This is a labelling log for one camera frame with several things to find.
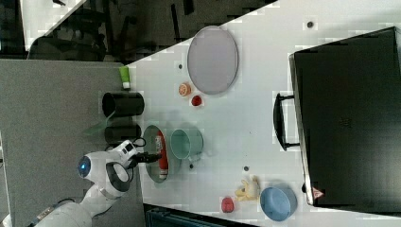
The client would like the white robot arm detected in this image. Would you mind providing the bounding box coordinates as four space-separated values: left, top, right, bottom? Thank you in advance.
27 140 162 227

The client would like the black toaster oven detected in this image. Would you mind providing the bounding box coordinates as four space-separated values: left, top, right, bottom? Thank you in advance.
288 26 401 217

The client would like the green oval strainer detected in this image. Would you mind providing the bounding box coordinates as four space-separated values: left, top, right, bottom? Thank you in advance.
143 124 181 183

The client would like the red strawberry toy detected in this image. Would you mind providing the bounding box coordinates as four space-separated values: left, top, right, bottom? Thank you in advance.
191 96 202 107

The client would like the blue bowl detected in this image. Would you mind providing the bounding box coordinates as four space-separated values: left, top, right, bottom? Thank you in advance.
259 184 298 221

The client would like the round grey plate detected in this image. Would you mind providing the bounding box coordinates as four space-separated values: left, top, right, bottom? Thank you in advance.
187 26 238 95

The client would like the green mug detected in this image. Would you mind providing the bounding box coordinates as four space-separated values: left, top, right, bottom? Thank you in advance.
170 128 203 163

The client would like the small black cylinder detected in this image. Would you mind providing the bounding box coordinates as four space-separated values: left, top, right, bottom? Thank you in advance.
104 125 142 147

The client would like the orange slice toy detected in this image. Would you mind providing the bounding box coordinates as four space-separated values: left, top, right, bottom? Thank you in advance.
179 82 192 96

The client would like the red apple toy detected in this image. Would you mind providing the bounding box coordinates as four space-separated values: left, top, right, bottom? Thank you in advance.
221 197 235 213

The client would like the green tube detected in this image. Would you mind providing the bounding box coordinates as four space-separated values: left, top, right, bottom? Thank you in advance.
119 66 131 90

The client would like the large black cylinder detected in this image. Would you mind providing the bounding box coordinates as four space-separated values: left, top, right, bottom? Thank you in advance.
102 93 145 117

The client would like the dark storage crate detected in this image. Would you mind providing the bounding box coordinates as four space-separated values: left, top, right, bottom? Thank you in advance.
144 203 256 227

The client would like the red plush ketchup bottle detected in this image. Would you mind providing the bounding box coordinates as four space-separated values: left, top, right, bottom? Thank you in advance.
155 131 168 180

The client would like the yellow banana toy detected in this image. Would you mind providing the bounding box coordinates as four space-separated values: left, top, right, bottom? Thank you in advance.
235 176 260 201

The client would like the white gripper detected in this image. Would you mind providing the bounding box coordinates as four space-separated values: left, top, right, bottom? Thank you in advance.
113 140 162 168

